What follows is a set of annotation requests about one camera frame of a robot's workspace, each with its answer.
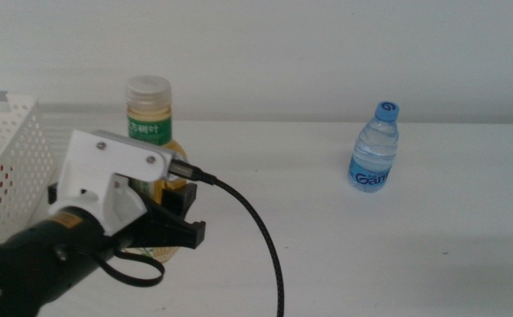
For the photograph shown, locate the black left camera cable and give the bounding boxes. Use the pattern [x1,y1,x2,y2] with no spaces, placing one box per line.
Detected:
[167,158,286,317]

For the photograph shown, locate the thin black left gripper cable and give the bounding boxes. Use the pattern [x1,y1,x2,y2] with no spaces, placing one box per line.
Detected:
[92,248,165,288]

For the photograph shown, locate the yellow tea bottle white cap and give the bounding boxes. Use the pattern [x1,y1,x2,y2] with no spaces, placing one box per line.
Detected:
[123,74,191,265]

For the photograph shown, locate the white perforated plastic basket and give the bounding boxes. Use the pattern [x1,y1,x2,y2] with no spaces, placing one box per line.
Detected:
[0,94,58,250]

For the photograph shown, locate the clear water bottle blue cap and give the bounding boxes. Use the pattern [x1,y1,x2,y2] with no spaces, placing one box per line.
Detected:
[348,100,400,194]

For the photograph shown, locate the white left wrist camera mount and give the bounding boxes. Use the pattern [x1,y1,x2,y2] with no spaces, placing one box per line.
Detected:
[47,129,178,237]

